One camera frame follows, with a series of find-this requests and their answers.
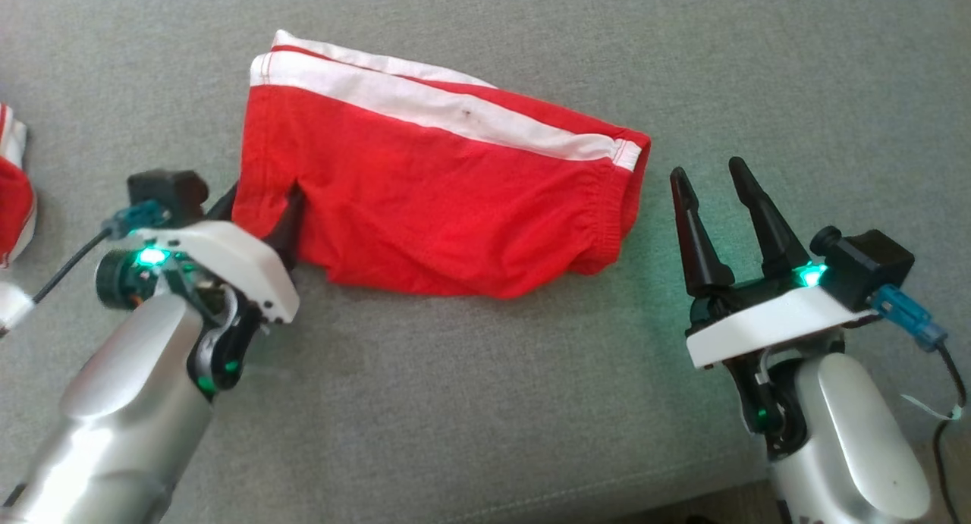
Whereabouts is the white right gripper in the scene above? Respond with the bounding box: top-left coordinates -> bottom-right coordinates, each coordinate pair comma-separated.
669,156 -> 875,370

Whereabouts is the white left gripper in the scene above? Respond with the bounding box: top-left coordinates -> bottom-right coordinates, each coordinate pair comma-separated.
146,180 -> 306,325

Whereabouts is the red shorts white stripe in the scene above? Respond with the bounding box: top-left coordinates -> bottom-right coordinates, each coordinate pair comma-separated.
231,29 -> 652,300

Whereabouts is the red white basketball jersey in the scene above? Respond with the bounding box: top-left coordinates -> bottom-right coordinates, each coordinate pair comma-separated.
0,102 -> 38,269

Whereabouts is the grey sofa seat cushion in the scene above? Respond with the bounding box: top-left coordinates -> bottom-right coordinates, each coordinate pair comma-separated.
0,0 -> 971,524

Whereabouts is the blue left camera connector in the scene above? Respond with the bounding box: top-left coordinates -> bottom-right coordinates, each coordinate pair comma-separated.
102,199 -> 172,241

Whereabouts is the blue camera connector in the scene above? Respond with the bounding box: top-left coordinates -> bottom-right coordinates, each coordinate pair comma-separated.
870,283 -> 950,353
102,199 -> 172,241

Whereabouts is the blue right camera connector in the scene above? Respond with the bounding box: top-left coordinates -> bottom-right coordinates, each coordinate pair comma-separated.
870,283 -> 950,353

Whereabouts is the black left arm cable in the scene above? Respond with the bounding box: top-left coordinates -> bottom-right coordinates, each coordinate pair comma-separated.
30,228 -> 112,306

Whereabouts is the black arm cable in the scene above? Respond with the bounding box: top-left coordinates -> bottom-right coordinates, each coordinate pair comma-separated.
929,340 -> 971,524
30,228 -> 112,306

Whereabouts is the white left cable tag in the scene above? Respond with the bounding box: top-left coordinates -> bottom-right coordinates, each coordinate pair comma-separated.
0,280 -> 36,337

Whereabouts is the white cable tag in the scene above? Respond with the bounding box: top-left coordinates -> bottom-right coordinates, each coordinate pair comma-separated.
901,392 -> 966,423
0,280 -> 36,337

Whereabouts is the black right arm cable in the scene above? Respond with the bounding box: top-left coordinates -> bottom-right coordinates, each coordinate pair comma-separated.
929,340 -> 971,524

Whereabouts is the white right cable tag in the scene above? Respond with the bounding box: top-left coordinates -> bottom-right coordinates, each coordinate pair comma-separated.
901,392 -> 966,423

